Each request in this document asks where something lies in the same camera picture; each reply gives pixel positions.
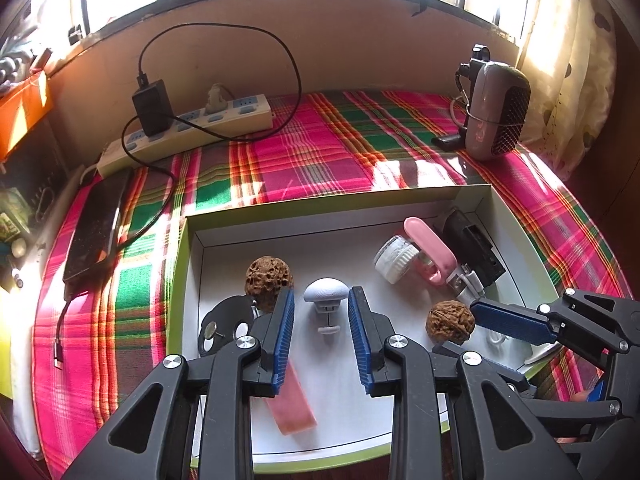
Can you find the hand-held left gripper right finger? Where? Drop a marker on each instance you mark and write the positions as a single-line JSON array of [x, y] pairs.
[[359, 340]]

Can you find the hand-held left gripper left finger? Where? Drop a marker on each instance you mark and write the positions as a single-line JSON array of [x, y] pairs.
[[282, 340]]

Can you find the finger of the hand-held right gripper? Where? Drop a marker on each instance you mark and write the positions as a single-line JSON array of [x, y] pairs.
[[510, 322], [575, 408]]

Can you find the white mushroom-shaped knob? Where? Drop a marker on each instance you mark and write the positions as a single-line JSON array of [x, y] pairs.
[[325, 294]]

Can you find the brown walnut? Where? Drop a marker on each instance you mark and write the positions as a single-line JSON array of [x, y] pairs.
[[267, 277], [449, 322]]

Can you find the black rectangular battery case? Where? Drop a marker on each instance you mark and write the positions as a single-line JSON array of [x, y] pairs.
[[472, 247]]

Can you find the green white cardboard box tray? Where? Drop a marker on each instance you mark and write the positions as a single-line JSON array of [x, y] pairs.
[[360, 255]]

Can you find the white round ribbed cap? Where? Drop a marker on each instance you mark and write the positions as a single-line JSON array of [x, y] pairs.
[[395, 258]]

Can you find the pink bar with white plug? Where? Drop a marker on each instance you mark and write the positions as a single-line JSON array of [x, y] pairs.
[[430, 247]]

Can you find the black plug connector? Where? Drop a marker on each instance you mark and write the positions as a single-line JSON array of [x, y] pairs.
[[447, 141]]

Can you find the grey portable speaker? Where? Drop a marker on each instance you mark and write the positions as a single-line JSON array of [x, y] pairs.
[[495, 110]]

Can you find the black phone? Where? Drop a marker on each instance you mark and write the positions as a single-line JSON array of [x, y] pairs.
[[95, 230]]

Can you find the white power strip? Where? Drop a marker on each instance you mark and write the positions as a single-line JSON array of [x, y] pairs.
[[200, 126]]

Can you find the small grey plug adapter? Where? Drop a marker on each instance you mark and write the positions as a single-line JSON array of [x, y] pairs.
[[216, 97]]

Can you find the black power adapter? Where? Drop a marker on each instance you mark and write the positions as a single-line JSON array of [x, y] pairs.
[[152, 107]]

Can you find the cream dotted curtain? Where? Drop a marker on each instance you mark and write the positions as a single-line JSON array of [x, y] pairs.
[[575, 60]]

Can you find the green printed box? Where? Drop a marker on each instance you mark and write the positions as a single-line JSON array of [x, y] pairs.
[[10, 216]]

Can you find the orange tray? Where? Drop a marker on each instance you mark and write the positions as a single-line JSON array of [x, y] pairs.
[[22, 110]]

